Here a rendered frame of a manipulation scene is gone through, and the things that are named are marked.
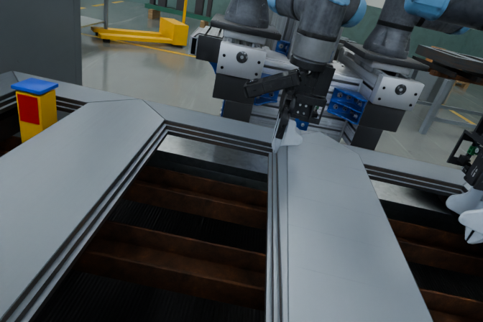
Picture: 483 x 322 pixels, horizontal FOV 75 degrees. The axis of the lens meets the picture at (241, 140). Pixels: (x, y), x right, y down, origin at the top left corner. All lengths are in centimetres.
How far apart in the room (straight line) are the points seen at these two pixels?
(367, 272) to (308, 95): 33
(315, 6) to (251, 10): 48
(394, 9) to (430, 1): 67
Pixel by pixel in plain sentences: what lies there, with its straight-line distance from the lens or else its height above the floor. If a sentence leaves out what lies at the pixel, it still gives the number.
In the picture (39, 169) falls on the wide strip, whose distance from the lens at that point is 58.
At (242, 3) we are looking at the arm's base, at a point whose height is 110.
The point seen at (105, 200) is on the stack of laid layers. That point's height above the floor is 83.
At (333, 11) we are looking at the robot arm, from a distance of 60.
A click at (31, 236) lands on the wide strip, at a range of 46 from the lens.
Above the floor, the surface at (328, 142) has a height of 84.
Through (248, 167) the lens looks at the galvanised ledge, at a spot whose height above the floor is 68.
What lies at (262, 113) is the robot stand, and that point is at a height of 76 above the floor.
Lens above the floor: 116
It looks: 26 degrees down
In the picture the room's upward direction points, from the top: 13 degrees clockwise
